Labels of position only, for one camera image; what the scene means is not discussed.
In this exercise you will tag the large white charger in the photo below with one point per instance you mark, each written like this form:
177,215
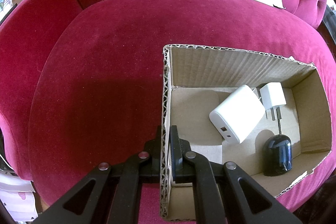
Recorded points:
238,115

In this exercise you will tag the small white plug adapter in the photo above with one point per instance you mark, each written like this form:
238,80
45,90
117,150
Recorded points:
272,96

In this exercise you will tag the red velvet tufted sofa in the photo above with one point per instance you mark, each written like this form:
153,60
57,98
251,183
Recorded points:
91,81

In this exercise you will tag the black tape roll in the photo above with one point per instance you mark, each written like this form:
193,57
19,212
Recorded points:
277,156

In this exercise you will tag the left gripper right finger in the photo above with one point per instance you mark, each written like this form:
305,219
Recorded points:
181,170

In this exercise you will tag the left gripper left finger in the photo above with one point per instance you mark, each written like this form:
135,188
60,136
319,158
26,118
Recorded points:
153,163

